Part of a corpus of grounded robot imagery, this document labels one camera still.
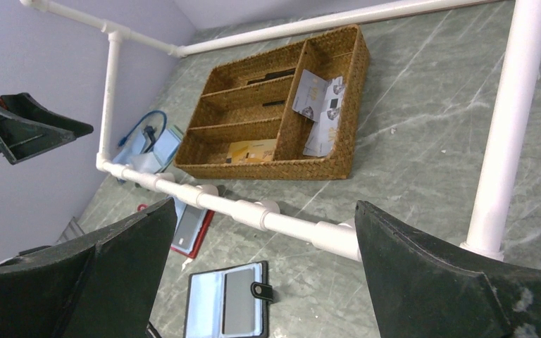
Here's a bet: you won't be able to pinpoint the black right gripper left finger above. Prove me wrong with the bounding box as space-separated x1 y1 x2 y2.
0 199 177 337

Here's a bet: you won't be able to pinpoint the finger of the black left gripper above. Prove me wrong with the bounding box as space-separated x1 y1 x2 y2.
0 92 94 165

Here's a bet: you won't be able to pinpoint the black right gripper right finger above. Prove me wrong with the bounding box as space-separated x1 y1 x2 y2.
354 201 541 337

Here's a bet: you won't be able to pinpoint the grey credit card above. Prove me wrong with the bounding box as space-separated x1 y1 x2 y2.
222 268 261 337

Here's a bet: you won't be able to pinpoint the grey VIP card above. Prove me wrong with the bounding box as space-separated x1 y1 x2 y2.
171 205 208 254

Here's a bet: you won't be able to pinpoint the red framed card holder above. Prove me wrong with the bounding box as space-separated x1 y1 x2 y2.
156 196 214 259

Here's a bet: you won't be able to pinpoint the blue card left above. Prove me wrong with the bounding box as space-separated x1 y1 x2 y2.
112 125 158 165

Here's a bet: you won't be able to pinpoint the gold card in tray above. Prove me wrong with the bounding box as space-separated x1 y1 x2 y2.
225 139 277 163

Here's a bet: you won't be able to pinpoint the grey cards in tray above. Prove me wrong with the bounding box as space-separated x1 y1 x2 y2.
292 69 346 157

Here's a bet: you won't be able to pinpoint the brown woven divided tray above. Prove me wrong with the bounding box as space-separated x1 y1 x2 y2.
173 25 370 180

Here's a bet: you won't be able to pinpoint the blue cable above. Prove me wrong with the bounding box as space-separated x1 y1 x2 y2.
117 110 169 155

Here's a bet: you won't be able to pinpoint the white PVC pipe frame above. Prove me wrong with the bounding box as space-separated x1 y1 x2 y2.
25 1 541 261

